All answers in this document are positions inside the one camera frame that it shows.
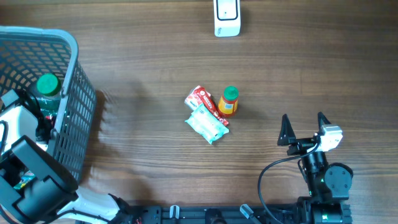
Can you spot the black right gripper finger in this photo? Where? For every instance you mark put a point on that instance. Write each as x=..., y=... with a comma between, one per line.
x=322, y=120
x=287, y=135

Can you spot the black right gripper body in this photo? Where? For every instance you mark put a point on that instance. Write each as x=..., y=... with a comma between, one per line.
x=301, y=146

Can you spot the orange sauce bottle green cap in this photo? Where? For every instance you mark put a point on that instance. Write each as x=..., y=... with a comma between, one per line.
x=228, y=102

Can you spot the teal wet wipes pack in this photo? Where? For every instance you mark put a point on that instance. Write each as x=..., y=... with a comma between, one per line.
x=205, y=124

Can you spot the red coffee stick sachet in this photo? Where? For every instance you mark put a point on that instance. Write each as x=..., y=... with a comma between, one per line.
x=203, y=98

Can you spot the small red white carton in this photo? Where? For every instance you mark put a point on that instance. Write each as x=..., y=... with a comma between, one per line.
x=192, y=100

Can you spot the green gloves package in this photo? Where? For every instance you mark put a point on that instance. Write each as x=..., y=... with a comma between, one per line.
x=50, y=110

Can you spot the green-lidded white jar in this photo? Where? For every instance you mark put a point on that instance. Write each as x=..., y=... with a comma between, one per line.
x=46, y=91

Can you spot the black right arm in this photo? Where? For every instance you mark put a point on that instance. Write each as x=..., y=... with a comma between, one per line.
x=328, y=184

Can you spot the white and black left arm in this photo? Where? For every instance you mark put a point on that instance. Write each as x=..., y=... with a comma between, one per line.
x=39, y=165

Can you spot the white barcode scanner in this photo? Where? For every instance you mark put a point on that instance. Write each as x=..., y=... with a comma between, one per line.
x=227, y=18

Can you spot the grey plastic mesh basket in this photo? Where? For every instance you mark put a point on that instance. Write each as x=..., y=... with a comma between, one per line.
x=26, y=54

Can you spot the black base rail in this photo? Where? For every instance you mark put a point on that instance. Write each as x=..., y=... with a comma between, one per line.
x=282, y=213

